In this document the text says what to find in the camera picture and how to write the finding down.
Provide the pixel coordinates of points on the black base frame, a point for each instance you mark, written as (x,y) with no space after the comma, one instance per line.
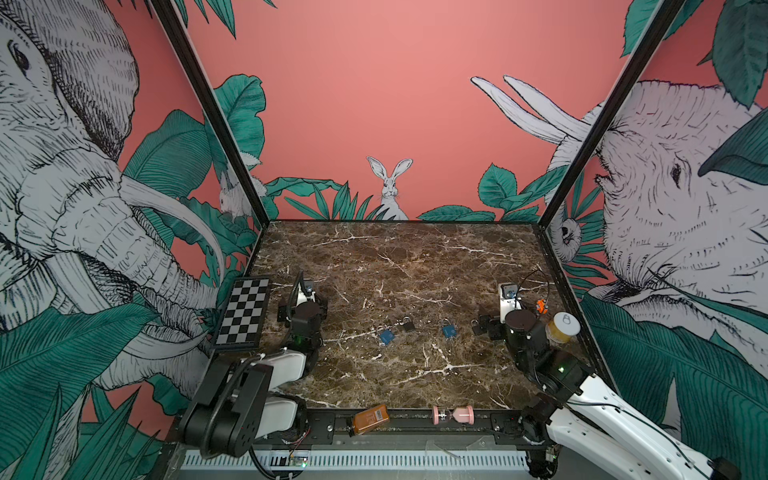
(414,423)

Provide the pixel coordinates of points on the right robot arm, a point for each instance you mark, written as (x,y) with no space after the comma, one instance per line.
(577,410)

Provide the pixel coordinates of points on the white perforated rail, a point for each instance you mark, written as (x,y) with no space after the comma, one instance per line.
(392,460)

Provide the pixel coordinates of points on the small orange toy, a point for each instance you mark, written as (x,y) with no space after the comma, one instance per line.
(542,307)

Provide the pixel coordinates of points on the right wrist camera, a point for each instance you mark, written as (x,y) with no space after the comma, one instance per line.
(509,299)

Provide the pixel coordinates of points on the orange box device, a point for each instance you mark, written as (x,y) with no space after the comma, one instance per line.
(368,420)

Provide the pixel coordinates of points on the blue padlock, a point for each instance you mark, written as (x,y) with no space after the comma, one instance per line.
(449,331)
(386,337)

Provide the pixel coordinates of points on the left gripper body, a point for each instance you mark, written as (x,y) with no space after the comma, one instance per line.
(289,317)

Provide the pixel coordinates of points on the yellow white can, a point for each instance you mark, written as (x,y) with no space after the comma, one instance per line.
(563,328)

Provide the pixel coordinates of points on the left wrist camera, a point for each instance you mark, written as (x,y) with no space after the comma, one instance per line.
(304,289)

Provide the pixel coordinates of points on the checkerboard calibration board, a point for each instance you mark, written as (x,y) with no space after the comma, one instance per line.
(242,320)

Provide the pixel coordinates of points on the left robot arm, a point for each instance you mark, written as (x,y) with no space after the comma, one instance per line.
(236,404)

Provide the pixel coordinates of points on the pink hourglass timer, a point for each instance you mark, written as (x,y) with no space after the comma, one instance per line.
(461,415)

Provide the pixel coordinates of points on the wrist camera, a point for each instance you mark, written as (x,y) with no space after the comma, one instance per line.
(304,289)
(509,299)

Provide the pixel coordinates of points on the black padlock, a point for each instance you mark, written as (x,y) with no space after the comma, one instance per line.
(408,325)

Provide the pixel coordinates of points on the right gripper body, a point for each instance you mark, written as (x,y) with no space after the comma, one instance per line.
(498,331)

